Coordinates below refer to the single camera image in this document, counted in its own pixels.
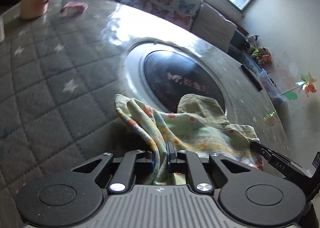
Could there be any colourful patterned child shirt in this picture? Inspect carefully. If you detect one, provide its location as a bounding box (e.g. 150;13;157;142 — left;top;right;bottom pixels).
114;94;263;185

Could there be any clear plastic storage box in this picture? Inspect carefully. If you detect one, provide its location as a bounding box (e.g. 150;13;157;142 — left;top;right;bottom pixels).
258;69;285;105

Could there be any black remote control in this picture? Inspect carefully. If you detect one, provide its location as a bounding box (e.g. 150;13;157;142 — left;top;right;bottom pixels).
240;65;263;92

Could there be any colourful paper pinwheel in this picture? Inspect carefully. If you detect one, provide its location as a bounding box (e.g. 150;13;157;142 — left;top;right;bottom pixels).
280;72;317;100

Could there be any orange plush toy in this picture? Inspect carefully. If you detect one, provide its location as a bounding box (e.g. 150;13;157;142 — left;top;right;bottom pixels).
258;53;272;66

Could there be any green brown plush toy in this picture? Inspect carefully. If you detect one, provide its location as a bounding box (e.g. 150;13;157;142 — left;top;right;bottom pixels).
251;47;269;59

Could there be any black white plush toy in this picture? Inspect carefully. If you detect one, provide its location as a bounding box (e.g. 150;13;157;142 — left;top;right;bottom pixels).
247;34;259;47

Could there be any plain white cushion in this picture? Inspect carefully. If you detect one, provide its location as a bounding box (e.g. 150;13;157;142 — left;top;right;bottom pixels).
191;3;237;53

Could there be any black round induction cooktop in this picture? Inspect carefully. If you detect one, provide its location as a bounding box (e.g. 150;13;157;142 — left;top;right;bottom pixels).
123;41;230;114

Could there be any small pink wrapper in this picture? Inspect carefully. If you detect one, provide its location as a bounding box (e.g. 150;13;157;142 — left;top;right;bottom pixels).
61;1;88;17

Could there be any blue sofa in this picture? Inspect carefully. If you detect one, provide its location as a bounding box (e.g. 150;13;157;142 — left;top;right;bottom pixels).
86;0;276;82

